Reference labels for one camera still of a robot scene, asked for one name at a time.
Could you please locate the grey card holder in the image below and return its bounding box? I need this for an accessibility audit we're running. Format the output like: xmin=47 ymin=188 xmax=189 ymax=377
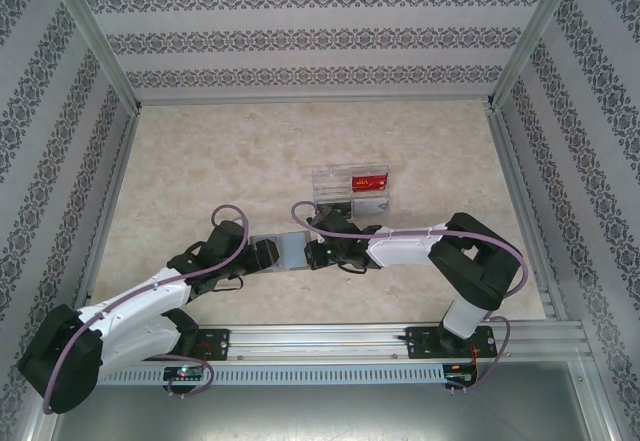
xmin=248 ymin=230 xmax=323 ymax=276

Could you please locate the white silver card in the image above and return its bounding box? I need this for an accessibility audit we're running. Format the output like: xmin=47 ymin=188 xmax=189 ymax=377
xmin=351 ymin=199 xmax=391 ymax=219

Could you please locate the clear acrylic card box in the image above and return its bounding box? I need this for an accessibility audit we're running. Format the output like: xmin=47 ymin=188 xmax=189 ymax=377
xmin=310 ymin=163 xmax=392 ymax=221

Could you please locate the red VIP card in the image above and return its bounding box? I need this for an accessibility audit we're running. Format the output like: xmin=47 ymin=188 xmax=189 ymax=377
xmin=351 ymin=174 xmax=391 ymax=194

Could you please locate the small circuit board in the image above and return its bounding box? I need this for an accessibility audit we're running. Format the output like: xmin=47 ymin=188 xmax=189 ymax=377
xmin=444 ymin=363 xmax=479 ymax=388
xmin=163 ymin=366 xmax=207 ymax=382

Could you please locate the grey metal sheet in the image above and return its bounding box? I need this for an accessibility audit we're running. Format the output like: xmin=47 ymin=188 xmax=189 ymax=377
xmin=19 ymin=360 xmax=621 ymax=441

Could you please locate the aluminium mounting rail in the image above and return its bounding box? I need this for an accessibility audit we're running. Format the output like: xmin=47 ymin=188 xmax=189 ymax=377
xmin=47 ymin=321 xmax=587 ymax=363

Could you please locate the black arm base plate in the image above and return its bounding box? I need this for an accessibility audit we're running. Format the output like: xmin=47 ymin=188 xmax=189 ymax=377
xmin=405 ymin=325 xmax=499 ymax=360
xmin=139 ymin=328 xmax=232 ymax=363

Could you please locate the slotted grey cable duct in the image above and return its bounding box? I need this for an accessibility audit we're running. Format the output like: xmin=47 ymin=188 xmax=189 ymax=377
xmin=67 ymin=364 xmax=447 ymax=386

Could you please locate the aluminium side rail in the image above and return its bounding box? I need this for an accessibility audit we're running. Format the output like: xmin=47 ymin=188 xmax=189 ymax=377
xmin=487 ymin=108 xmax=571 ymax=322
xmin=67 ymin=108 xmax=144 ymax=327

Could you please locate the purple cable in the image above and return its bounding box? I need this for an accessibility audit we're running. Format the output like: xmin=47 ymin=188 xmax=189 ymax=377
xmin=290 ymin=200 xmax=529 ymax=394
xmin=42 ymin=203 xmax=249 ymax=415

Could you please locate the aluminium frame post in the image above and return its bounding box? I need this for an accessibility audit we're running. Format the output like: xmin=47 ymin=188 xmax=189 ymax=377
xmin=483 ymin=0 xmax=589 ymax=110
xmin=47 ymin=0 xmax=144 ymax=113

